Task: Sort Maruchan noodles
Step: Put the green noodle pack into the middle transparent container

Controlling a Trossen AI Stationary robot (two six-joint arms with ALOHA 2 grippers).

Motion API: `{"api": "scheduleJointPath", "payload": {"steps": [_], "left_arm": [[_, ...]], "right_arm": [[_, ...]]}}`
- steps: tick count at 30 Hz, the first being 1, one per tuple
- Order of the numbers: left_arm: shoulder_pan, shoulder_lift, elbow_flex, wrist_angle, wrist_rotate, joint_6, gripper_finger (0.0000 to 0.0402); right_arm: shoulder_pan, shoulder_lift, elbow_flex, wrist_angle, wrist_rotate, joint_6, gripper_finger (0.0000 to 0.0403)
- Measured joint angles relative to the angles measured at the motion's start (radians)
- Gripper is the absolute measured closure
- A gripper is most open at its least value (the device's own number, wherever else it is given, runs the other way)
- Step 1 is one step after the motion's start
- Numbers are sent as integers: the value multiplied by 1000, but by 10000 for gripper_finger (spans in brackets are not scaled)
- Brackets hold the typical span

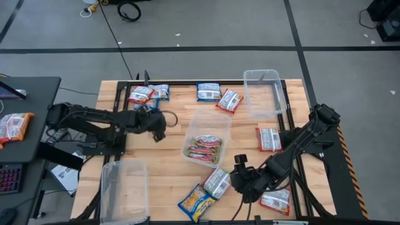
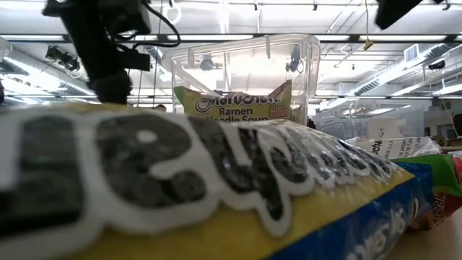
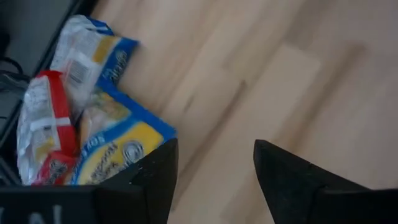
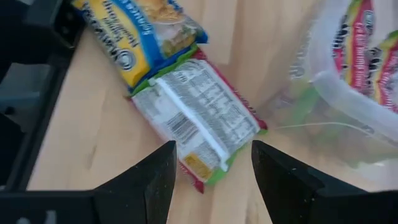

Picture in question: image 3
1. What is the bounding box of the blue Maruchan ramen pack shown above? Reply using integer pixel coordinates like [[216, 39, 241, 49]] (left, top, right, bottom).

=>
[[65, 77, 178, 187], [49, 14, 140, 118]]

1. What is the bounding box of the red Maruchan ramen pack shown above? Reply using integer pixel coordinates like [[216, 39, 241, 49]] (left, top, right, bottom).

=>
[[16, 70, 79, 187]]

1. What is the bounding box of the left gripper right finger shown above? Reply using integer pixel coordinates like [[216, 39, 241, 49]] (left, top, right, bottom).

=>
[[252, 139, 371, 224]]

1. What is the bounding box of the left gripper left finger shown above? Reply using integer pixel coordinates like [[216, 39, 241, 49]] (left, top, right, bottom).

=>
[[96, 138, 180, 224]]

